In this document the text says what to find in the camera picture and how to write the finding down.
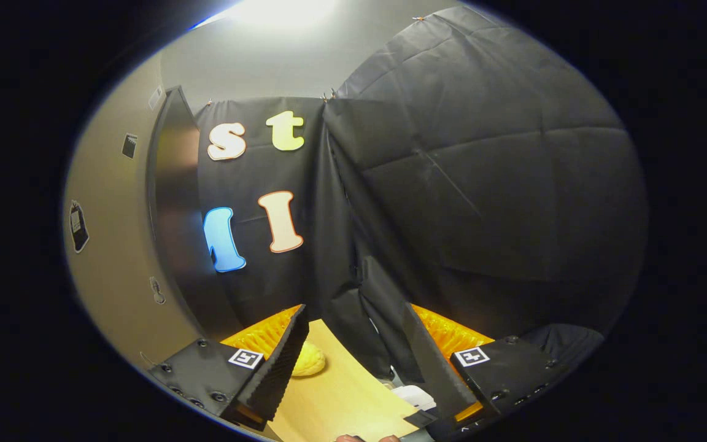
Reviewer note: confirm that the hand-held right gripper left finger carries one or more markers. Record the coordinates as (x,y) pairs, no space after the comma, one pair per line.
(280,362)

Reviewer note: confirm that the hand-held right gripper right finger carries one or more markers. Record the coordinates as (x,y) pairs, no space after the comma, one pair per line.
(436,368)

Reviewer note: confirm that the grey cabinet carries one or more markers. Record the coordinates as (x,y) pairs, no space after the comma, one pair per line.
(181,215)

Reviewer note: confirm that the white plastic object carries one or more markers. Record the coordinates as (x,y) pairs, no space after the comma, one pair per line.
(415,396)

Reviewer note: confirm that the black backdrop cloth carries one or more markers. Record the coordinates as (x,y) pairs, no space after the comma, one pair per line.
(482,184)

